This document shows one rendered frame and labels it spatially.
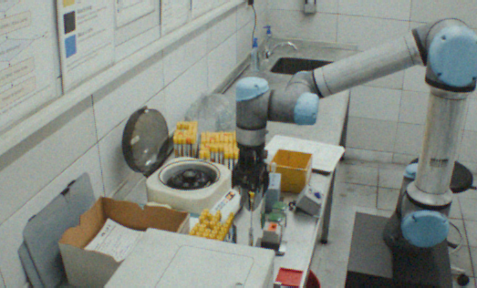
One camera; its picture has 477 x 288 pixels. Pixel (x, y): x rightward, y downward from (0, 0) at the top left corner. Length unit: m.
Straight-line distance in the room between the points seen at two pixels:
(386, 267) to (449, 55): 0.59
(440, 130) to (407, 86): 2.63
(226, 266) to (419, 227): 0.49
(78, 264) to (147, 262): 0.40
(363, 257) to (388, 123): 2.56
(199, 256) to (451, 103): 0.61
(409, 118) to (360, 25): 0.80
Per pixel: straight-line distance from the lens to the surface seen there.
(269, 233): 1.42
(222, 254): 0.97
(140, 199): 1.73
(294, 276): 1.38
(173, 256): 0.97
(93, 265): 1.30
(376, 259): 1.36
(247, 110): 1.14
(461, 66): 1.05
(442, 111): 1.10
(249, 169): 1.20
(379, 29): 3.63
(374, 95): 3.76
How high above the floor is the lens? 1.77
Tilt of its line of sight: 25 degrees down
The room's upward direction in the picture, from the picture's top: straight up
